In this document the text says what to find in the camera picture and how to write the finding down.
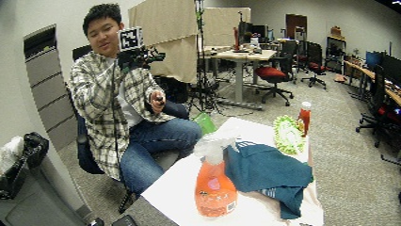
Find large beige partition screen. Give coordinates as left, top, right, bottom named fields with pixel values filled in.
left=126, top=0, right=201, bottom=85

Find white marker cube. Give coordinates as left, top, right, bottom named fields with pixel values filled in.
left=116, top=26, right=144, bottom=52

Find black tripod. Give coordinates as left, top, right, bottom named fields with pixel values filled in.
left=186, top=0, right=222, bottom=115

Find person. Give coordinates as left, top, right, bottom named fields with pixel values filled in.
left=68, top=3, right=204, bottom=196

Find green bag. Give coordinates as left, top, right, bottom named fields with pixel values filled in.
left=190, top=112, right=220, bottom=137

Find small beige partition screen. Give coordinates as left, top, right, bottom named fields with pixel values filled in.
left=201, top=7, right=251, bottom=48

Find red tall bottle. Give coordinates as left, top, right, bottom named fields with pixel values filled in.
left=231, top=26, right=242, bottom=52

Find light wooden desk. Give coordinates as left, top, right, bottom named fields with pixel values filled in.
left=202, top=47, right=278, bottom=111

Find black desk monitor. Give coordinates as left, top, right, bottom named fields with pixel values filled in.
left=237, top=21, right=254, bottom=45
left=250, top=24, right=269, bottom=43

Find grey drawer cabinet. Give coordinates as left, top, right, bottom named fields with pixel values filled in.
left=22, top=24, right=78, bottom=153

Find dark blue office chair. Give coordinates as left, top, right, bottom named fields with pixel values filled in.
left=64, top=44, right=190, bottom=215

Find red seat office chair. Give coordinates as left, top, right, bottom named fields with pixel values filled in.
left=254, top=40, right=295, bottom=107

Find orange spray bottle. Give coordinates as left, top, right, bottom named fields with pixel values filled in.
left=193, top=134, right=241, bottom=218

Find green microfiber duster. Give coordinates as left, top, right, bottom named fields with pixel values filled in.
left=271, top=114, right=306, bottom=155

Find teal cloth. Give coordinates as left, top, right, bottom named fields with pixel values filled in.
left=222, top=140, right=314, bottom=220

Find red bottle with white cap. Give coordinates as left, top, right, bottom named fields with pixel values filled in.
left=297, top=101, right=313, bottom=138

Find black bag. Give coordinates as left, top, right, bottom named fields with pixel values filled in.
left=0, top=131, right=50, bottom=201

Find brown door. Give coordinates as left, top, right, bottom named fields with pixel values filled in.
left=285, top=13, right=307, bottom=40

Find black office chair red cushion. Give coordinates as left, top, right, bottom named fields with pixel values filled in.
left=298, top=41, right=329, bottom=90

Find white plastic bag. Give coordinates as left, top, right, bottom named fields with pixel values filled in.
left=0, top=135, right=25, bottom=177

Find black device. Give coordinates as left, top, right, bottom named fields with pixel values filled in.
left=110, top=214, right=138, bottom=226

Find black shelf rack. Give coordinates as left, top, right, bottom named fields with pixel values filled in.
left=323, top=35, right=347, bottom=75

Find orange box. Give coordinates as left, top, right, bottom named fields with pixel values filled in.
left=329, top=25, right=345, bottom=39

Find grey bin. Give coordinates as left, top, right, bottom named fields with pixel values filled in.
left=0, top=154, right=97, bottom=226

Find long wooden desk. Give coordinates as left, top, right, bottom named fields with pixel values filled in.
left=343, top=59, right=401, bottom=108

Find blue monitor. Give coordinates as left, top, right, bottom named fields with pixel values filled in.
left=365, top=50, right=383, bottom=71

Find black mesh office chair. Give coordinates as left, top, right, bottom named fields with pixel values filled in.
left=354, top=64, right=401, bottom=149

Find black glove cable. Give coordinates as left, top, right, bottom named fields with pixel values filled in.
left=109, top=60, right=126, bottom=192

